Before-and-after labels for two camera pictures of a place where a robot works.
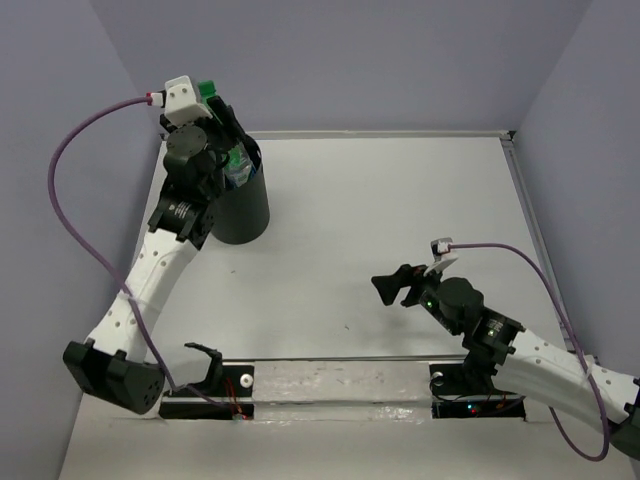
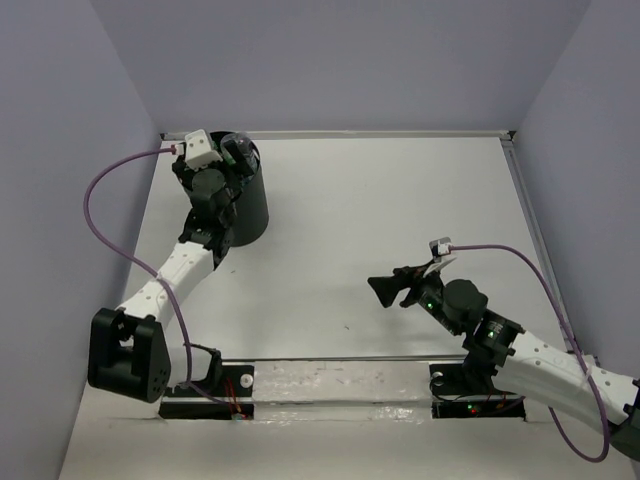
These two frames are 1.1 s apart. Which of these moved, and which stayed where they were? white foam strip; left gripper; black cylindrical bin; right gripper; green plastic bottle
Moved: green plastic bottle; left gripper
Stayed: right gripper; black cylindrical bin; white foam strip
